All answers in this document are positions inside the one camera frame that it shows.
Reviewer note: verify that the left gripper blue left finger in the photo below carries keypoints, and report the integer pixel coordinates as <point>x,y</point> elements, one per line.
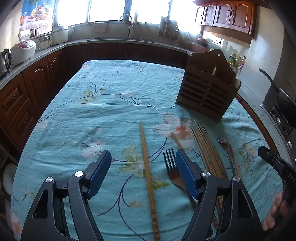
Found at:
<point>46,219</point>

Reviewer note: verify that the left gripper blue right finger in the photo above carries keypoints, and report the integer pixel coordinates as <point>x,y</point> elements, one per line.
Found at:
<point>239,220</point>

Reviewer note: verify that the metal spoon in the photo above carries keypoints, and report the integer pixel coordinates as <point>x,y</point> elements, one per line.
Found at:
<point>226,146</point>

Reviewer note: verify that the single bamboo chopstick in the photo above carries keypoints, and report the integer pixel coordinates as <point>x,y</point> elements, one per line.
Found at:
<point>152,205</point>

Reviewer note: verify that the dark metal fork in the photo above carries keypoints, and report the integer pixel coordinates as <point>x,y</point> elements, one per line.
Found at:
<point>174,174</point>

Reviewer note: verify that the short bamboo chopstick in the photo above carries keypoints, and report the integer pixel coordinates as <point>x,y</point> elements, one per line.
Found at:
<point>176,141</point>

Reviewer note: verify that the chrome kitchen faucet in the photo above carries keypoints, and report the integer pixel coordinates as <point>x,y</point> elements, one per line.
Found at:
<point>131,25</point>

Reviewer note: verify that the person's right hand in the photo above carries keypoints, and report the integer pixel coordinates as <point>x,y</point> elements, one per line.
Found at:
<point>280,207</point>

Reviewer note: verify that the white plate on shelf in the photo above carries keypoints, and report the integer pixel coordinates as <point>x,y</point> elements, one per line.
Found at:
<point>8,178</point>

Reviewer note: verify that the gas stove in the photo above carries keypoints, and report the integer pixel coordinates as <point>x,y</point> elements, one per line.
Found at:
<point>283,130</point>

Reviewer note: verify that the brown wooden utensil holder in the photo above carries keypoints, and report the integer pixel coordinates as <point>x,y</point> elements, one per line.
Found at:
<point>209,85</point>

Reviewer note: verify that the green yellow bottle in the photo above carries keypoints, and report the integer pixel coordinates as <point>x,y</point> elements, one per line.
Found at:
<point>232,59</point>

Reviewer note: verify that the teal floral tablecloth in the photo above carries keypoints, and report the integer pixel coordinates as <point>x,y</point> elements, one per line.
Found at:
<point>100,109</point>

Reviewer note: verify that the pink plastic basin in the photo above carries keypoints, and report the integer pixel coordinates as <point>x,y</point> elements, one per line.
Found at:
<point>199,45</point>

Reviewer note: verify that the steel electric kettle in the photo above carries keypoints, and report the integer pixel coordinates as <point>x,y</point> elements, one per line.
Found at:
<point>5,63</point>

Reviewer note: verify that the white red rice cooker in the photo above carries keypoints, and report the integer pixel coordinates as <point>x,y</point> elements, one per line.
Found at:
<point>22,52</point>

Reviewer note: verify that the dish drying rack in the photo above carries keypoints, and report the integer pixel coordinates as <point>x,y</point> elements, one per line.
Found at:
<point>168,28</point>

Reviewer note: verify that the white round cooker pot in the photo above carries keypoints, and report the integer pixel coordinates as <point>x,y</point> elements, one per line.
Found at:
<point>59,35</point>

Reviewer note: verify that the fruit poster window blind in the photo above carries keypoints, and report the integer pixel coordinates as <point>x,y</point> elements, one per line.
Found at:
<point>37,15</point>

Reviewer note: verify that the black wok with handle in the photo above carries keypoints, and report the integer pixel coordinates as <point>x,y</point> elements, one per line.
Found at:
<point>285,103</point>

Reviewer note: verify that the upper wooden wall cabinets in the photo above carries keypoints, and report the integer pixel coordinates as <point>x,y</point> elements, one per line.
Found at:
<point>239,16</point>

